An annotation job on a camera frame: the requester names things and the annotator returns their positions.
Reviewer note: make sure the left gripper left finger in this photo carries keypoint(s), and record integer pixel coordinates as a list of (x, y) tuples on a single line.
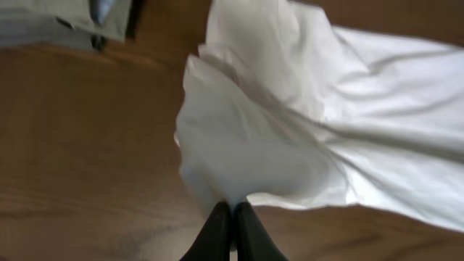
[(213, 242)]

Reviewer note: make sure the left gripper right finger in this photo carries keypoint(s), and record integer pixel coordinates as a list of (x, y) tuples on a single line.
[(253, 242)]

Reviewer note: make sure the white printed t-shirt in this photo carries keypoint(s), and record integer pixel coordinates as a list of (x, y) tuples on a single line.
[(284, 109)]

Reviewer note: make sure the folded khaki trousers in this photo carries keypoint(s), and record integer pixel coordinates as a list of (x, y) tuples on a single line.
[(76, 24)]

